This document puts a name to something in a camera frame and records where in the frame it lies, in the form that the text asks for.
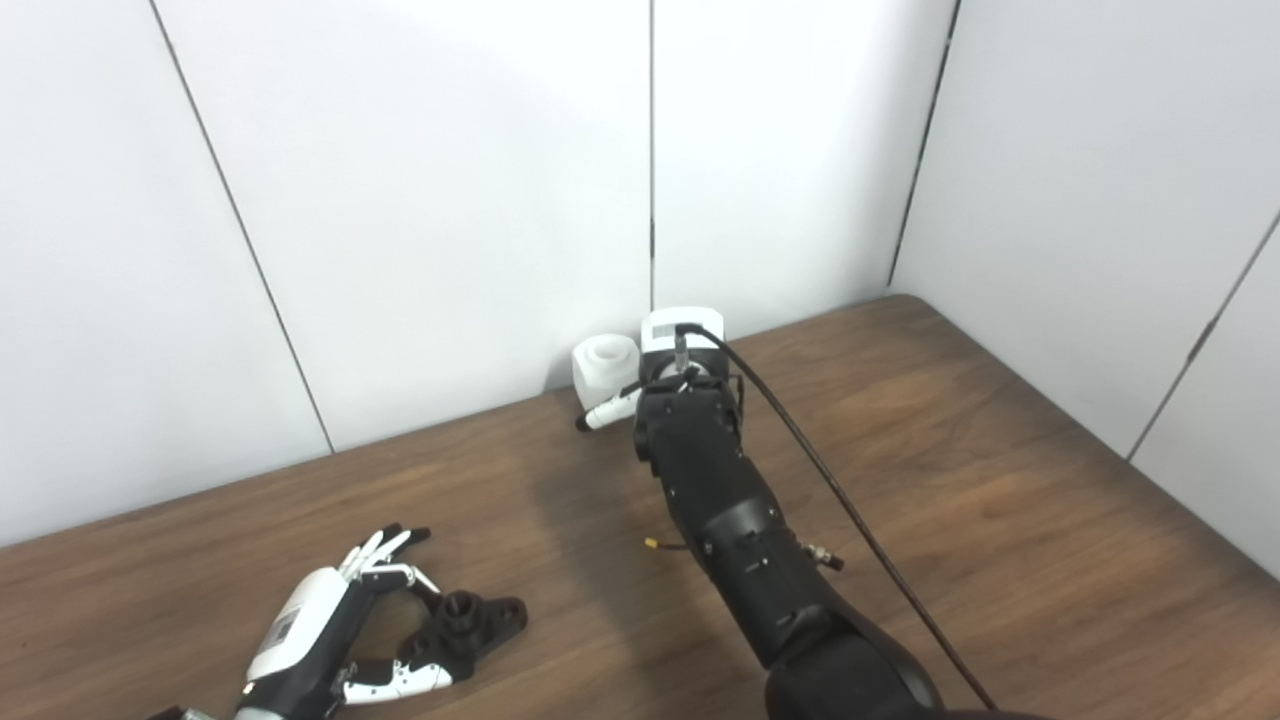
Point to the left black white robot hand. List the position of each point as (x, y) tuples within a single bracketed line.
[(300, 620)]

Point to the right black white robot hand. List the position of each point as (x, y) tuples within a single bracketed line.
[(665, 335)]

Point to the round white plastic piece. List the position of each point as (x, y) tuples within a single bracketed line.
[(600, 385)]

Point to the black flanged holder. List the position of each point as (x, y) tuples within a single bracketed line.
[(490, 620)]

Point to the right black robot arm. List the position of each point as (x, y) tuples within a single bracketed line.
[(740, 540)]

